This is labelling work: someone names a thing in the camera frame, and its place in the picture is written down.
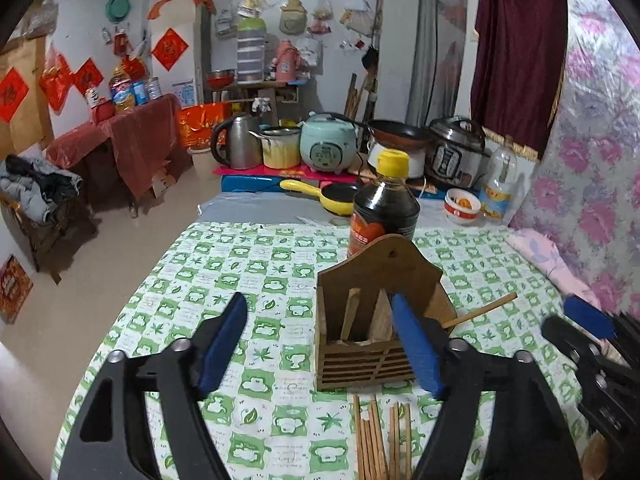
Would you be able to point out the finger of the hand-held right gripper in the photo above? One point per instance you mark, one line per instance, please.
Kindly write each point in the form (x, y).
(565, 335)
(590, 316)

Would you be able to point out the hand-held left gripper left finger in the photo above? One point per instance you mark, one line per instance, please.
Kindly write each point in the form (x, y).
(225, 345)

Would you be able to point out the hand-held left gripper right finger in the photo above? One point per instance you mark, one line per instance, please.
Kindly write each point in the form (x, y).
(415, 345)

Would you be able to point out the wooden chopstick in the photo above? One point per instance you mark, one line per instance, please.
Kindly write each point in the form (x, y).
(490, 306)

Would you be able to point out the wooden chopstick holder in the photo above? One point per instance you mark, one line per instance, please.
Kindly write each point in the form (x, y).
(380, 270)

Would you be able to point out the pile of wooden chopsticks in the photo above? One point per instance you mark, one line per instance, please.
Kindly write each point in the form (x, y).
(375, 440)

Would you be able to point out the green checked tablecloth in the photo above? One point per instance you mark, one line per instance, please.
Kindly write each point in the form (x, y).
(225, 270)

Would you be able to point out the pink floral cloth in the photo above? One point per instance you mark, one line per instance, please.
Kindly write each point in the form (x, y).
(545, 255)

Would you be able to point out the dark soy sauce bottle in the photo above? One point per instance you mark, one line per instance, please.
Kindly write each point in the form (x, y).
(385, 205)

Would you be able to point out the red and white bowl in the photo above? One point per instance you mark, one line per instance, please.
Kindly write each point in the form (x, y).
(462, 207)

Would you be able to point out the clear bottle yellow label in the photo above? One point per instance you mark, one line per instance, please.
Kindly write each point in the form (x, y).
(497, 185)

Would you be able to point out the blue board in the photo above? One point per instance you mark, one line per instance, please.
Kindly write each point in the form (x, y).
(250, 184)

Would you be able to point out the small yellow frying pan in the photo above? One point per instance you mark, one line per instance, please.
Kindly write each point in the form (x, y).
(340, 200)

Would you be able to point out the cardboard box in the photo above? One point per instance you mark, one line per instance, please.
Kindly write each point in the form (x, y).
(167, 180)

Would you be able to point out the floral patterned sheet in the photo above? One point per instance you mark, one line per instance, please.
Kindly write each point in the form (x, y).
(600, 135)

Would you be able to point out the white bucket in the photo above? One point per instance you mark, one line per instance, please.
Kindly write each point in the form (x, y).
(202, 162)

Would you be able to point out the pink mat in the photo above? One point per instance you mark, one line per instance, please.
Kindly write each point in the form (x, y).
(290, 172)

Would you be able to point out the white electric cooker base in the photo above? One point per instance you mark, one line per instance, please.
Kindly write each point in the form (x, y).
(415, 160)

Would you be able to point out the steel pressure cooker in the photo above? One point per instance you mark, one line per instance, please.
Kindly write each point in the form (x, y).
(452, 155)

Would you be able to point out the yellow enamel pot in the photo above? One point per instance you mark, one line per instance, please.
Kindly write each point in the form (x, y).
(280, 152)

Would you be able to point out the steel electric kettle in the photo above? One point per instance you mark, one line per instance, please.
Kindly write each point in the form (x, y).
(242, 142)

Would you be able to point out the dark wooden furniture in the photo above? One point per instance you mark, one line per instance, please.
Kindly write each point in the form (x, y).
(50, 240)

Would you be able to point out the dark frying pan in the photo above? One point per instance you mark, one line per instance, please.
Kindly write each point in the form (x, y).
(397, 135)

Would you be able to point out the light green rice cooker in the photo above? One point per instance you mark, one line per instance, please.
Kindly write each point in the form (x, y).
(327, 147)

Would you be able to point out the red printed box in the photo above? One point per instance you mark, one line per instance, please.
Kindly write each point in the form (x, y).
(14, 287)

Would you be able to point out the table with red cloth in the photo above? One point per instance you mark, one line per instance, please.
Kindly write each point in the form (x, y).
(135, 145)

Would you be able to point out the red and gold gift box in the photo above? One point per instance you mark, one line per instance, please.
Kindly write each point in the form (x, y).
(200, 125)

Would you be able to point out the pile of dark clothes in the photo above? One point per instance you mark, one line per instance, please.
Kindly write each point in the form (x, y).
(35, 185)

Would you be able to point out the leaning wooden sticks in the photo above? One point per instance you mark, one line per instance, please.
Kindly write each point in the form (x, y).
(357, 97)

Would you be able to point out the wooden stand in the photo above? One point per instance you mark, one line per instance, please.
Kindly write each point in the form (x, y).
(265, 94)

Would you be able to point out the cooking oil bottle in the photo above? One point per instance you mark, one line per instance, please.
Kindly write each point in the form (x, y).
(122, 92)

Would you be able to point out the white bottle red label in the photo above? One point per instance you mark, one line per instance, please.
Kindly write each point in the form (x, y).
(92, 96)

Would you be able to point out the pink thermos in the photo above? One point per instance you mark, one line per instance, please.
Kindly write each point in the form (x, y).
(287, 62)

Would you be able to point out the grey tiered steamer green lid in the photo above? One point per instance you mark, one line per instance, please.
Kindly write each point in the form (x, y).
(250, 55)

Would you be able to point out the black hanging utensil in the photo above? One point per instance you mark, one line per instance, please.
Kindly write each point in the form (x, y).
(369, 57)

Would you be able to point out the white refrigerator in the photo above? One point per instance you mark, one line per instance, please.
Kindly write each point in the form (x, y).
(197, 55)

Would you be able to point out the red diamond paper poster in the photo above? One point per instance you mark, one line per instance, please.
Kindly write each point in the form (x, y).
(170, 50)
(11, 95)
(89, 76)

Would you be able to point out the white printed bag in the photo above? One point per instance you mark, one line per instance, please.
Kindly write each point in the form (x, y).
(310, 52)

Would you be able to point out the grey curtain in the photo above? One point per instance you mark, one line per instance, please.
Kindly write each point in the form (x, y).
(430, 35)

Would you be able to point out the crumpled red paper poster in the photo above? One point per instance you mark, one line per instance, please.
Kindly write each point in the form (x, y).
(56, 82)

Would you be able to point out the beige hanging pouch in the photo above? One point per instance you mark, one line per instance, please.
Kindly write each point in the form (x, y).
(291, 17)

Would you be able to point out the clear hanging plastic bag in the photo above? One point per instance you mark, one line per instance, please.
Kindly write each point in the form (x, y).
(321, 17)

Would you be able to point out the hanging bag with yellow contents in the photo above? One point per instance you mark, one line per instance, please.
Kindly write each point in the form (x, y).
(249, 5)

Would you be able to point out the green round plate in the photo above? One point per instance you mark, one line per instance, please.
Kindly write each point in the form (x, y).
(118, 8)

